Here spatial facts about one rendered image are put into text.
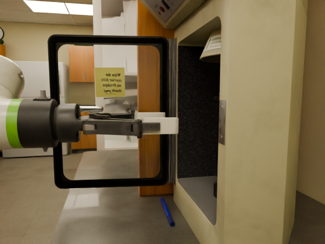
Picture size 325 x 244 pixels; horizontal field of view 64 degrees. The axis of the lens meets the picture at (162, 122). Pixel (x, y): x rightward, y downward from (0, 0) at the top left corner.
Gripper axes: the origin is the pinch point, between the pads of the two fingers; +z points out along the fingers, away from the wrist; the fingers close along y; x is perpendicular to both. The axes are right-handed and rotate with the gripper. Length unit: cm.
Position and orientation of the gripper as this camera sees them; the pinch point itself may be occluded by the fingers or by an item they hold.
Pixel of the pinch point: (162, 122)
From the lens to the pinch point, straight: 53.6
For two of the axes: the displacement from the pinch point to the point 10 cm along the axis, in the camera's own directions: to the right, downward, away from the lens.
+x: -0.1, 9.9, 1.2
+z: 9.8, -0.1, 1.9
